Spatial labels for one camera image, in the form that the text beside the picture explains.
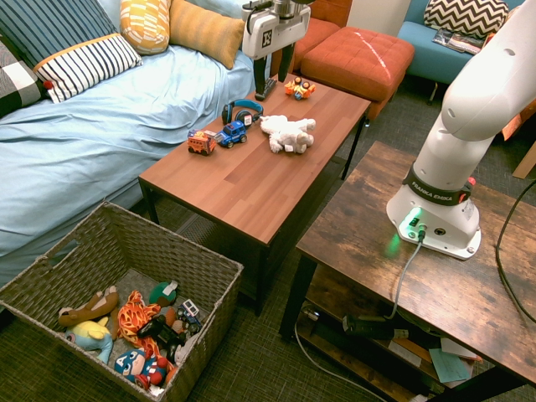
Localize bed with light blue sheet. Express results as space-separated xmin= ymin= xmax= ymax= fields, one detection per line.
xmin=0 ymin=0 xmax=277 ymax=286

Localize orange armchair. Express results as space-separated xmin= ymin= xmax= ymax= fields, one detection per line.
xmin=270 ymin=0 xmax=353 ymax=79

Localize light wooden furniture leg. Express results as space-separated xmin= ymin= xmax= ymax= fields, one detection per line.
xmin=513 ymin=140 xmax=536 ymax=180

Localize yellow white patterned pillow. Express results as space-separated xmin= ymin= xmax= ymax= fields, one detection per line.
xmin=120 ymin=0 xmax=172 ymax=56

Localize black white chevron pillow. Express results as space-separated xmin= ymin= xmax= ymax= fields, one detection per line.
xmin=423 ymin=0 xmax=510 ymax=41

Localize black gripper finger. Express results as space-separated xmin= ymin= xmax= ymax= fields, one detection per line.
xmin=252 ymin=53 xmax=270 ymax=102
xmin=277 ymin=40 xmax=296 ymax=78

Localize yellow blue plush toy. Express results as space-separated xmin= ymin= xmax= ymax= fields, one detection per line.
xmin=64 ymin=317 xmax=115 ymax=365

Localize white floor cable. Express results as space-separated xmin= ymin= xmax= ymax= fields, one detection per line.
xmin=294 ymin=322 xmax=390 ymax=402

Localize stack of magazines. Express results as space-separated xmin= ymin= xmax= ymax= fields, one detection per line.
xmin=431 ymin=28 xmax=495 ymax=55

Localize rustic dark wood table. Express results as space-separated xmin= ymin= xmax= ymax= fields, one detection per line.
xmin=278 ymin=140 xmax=536 ymax=402

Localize green round plush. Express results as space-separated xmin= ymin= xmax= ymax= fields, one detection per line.
xmin=148 ymin=281 xmax=179 ymax=307

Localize grey woven basket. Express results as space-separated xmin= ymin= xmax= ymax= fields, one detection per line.
xmin=0 ymin=200 xmax=245 ymax=402

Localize blue toy car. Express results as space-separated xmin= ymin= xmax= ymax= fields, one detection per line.
xmin=214 ymin=120 xmax=248 ymax=149

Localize Captain America plush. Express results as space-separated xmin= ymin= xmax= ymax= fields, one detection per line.
xmin=113 ymin=348 xmax=175 ymax=390

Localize white navy striped pillow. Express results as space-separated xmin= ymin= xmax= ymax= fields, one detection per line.
xmin=33 ymin=33 xmax=143 ymax=105

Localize orange toy bus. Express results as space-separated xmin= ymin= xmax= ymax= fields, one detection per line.
xmin=186 ymin=128 xmax=218 ymax=157

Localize small dark toy truck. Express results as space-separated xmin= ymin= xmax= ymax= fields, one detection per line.
xmin=175 ymin=298 xmax=203 ymax=332

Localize orange flame pattern plush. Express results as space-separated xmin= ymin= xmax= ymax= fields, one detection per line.
xmin=116 ymin=290 xmax=162 ymax=357

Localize dark blue striped pillow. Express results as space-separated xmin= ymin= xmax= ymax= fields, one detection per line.
xmin=0 ymin=0 xmax=121 ymax=70

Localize black power adapter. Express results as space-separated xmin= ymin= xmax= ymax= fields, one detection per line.
xmin=342 ymin=313 xmax=410 ymax=341

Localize teal paper envelope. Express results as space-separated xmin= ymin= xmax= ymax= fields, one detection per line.
xmin=429 ymin=348 xmax=472 ymax=384

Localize black white checked pillow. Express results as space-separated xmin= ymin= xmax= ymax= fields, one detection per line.
xmin=0 ymin=39 xmax=54 ymax=120

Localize mustard ribbed pillow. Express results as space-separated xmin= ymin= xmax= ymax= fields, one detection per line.
xmin=168 ymin=0 xmax=246 ymax=70

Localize brown plush dog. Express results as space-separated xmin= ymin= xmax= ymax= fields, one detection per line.
xmin=57 ymin=285 xmax=121 ymax=327

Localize teal sofa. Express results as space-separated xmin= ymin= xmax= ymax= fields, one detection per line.
xmin=396 ymin=0 xmax=528 ymax=106

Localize black cable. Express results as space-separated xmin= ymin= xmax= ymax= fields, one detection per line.
xmin=495 ymin=179 xmax=536 ymax=326

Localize orange tufted ottoman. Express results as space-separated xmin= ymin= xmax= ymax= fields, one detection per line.
xmin=300 ymin=26 xmax=415 ymax=121

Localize blue black headphones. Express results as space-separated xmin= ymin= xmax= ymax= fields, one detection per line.
xmin=220 ymin=99 xmax=265 ymax=126

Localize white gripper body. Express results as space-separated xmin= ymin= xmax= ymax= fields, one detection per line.
xmin=241 ymin=0 xmax=312 ymax=60

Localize reddish wood coffee table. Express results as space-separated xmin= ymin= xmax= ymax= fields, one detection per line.
xmin=137 ymin=70 xmax=372 ymax=317

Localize white stuffed toy animal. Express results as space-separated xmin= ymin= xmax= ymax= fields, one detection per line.
xmin=258 ymin=115 xmax=317 ymax=155

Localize white paper sheet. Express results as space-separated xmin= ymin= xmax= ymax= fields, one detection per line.
xmin=388 ymin=338 xmax=424 ymax=366

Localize orange yellow toy robot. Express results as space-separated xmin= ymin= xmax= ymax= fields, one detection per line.
xmin=284 ymin=76 xmax=317 ymax=101

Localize black game controller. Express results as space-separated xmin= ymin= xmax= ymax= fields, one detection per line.
xmin=137 ymin=314 xmax=188 ymax=348

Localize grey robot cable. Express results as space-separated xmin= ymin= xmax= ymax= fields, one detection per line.
xmin=384 ymin=240 xmax=424 ymax=322

